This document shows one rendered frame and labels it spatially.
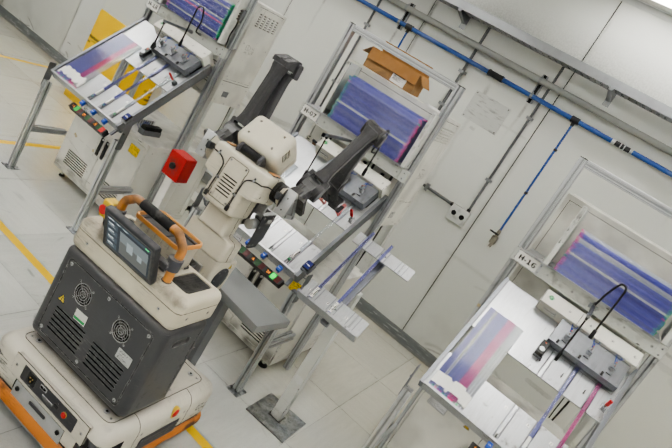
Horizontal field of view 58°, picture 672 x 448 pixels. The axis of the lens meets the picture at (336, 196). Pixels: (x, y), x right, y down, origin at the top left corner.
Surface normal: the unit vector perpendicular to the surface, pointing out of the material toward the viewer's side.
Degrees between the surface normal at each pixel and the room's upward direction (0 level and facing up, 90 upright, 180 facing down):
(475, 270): 90
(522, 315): 44
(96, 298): 90
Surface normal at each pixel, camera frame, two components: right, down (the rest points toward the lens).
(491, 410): 0.04, -0.61
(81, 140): -0.45, -0.02
